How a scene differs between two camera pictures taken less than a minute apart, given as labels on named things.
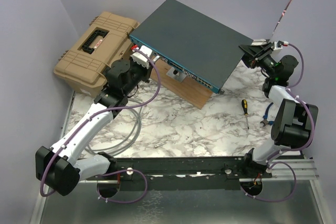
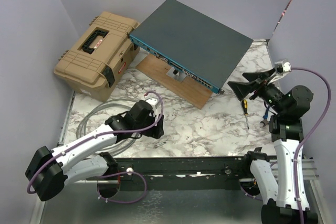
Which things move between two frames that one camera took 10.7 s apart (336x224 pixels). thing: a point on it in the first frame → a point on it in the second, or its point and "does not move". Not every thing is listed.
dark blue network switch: (197, 45) does not move
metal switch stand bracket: (176, 74) does not move
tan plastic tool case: (83, 67) does not move
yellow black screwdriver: (244, 105) does not move
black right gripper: (260, 52) → (242, 88)
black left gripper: (147, 72) → (156, 131)
